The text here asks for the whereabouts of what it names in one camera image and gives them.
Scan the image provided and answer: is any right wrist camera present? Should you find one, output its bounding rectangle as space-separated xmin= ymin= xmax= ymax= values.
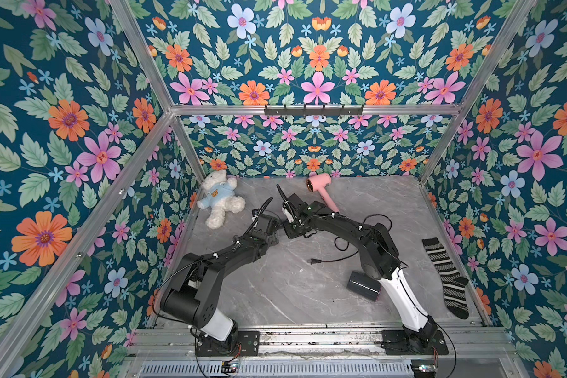
xmin=282 ymin=203 xmax=295 ymax=224

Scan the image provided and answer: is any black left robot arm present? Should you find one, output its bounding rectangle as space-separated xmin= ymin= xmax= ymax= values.
xmin=159 ymin=215 xmax=281 ymax=343

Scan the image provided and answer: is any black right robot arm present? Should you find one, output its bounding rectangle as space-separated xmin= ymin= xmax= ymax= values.
xmin=281 ymin=195 xmax=437 ymax=339

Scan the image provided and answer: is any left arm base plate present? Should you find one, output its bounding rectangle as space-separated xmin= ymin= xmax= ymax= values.
xmin=196 ymin=330 xmax=261 ymax=358

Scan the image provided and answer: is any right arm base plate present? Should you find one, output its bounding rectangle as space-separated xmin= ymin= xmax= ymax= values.
xmin=380 ymin=329 xmax=450 ymax=355

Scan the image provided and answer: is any striped black white sock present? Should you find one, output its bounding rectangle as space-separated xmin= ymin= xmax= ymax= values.
xmin=422 ymin=238 xmax=469 ymax=320

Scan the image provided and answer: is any white teddy bear blue shirt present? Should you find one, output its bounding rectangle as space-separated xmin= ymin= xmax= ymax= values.
xmin=197 ymin=170 xmax=246 ymax=229

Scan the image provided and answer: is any black cord with plug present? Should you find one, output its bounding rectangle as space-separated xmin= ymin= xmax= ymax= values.
xmin=306 ymin=213 xmax=394 ymax=266

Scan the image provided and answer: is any pink hair dryer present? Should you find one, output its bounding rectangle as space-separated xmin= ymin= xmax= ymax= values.
xmin=306 ymin=173 xmax=340 ymax=213

